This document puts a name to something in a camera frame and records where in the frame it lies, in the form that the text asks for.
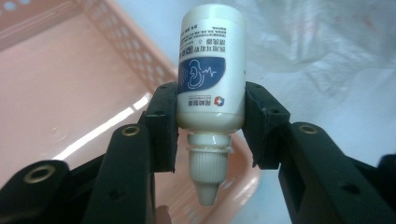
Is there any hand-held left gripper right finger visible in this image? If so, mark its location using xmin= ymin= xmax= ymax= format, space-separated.
xmin=242 ymin=80 xmax=396 ymax=224

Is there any pink plastic basket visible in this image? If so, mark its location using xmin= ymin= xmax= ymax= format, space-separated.
xmin=0 ymin=0 xmax=262 ymax=224

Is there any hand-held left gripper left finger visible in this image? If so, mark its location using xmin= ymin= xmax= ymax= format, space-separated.
xmin=81 ymin=81 xmax=179 ymax=224

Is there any white dropper bottle blue label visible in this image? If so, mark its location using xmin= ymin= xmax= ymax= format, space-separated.
xmin=176 ymin=3 xmax=248 ymax=207

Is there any white board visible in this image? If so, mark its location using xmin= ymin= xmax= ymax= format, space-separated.
xmin=115 ymin=0 xmax=396 ymax=224

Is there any clear plastic bag yellow smiley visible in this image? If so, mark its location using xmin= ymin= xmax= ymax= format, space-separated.
xmin=218 ymin=0 xmax=396 ymax=104

